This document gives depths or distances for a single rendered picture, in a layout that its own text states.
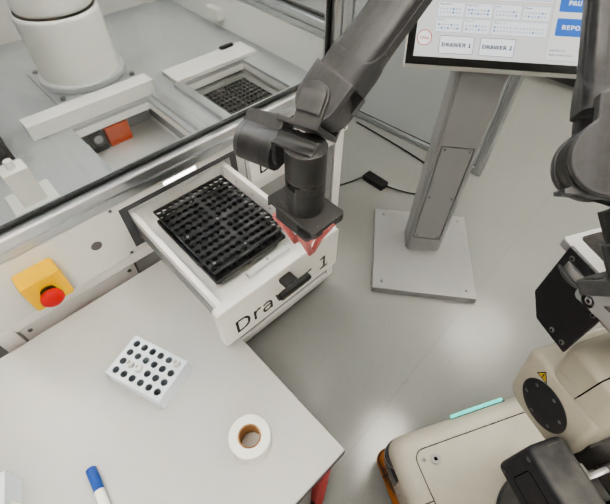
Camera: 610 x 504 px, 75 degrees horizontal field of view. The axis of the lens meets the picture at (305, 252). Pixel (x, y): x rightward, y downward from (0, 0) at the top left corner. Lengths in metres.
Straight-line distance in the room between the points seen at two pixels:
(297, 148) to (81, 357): 0.62
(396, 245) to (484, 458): 1.01
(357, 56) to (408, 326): 1.39
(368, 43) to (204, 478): 0.68
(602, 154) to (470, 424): 1.02
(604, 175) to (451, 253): 1.57
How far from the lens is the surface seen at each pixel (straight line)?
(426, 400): 1.65
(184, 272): 0.79
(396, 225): 2.05
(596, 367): 0.81
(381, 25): 0.53
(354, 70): 0.51
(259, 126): 0.55
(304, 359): 1.65
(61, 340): 0.97
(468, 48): 1.33
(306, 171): 0.52
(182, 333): 0.87
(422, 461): 1.29
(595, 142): 0.47
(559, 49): 1.40
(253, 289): 0.70
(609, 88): 0.50
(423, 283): 1.86
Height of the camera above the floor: 1.50
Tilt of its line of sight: 51 degrees down
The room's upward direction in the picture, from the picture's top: straight up
